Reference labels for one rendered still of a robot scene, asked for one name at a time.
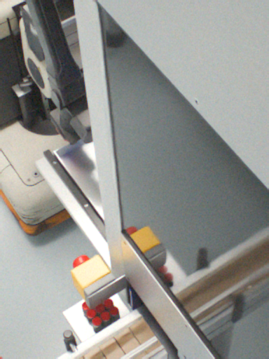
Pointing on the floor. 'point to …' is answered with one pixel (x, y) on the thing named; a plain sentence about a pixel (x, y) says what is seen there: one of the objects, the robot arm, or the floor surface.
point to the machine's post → (101, 128)
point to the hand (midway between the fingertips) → (71, 139)
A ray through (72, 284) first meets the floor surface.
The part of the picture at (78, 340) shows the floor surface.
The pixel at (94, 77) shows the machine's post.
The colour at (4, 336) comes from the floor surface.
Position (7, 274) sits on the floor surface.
